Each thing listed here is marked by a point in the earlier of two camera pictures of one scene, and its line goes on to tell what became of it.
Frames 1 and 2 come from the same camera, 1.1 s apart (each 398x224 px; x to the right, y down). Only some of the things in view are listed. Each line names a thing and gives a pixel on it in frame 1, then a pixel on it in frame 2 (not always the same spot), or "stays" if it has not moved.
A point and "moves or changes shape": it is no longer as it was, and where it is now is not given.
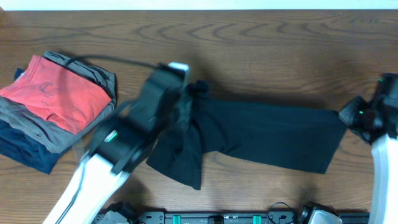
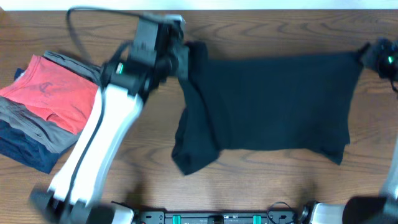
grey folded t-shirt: x=43 y=132 stays
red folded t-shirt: x=69 y=98 stays
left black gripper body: x=181 y=105 → x=167 y=66
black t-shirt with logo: x=296 y=138 moves or changes shape
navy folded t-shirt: x=20 y=147 stays
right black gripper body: x=357 y=116 → x=387 y=59
